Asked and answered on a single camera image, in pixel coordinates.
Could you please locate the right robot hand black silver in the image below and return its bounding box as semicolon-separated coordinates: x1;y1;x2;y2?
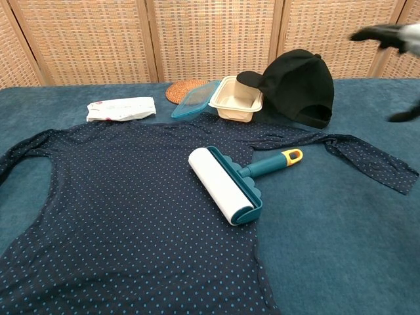
349;22;420;123

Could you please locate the teal lint roller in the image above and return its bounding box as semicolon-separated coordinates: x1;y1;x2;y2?
188;146;304;226

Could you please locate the black baseball cap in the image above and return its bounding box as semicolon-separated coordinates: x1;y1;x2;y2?
236;49;335;129

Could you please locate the beige plastic food container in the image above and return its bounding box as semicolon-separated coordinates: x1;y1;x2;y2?
208;75;264;123

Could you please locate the woven wooden folding screen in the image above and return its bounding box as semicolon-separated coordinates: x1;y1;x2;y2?
0;0;420;88

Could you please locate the teal-rimmed clear container lid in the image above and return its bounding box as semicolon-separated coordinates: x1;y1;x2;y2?
171;80;221;119

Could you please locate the round woven rattan coaster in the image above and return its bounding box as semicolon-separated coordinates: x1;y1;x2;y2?
165;80;210;106

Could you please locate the teal plush table cover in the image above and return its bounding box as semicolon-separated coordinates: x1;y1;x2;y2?
0;77;420;315

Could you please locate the white tissue pack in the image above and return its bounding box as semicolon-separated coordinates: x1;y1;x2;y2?
86;96;157;123

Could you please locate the navy polka dot shirt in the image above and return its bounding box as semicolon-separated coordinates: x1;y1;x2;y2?
0;111;420;315

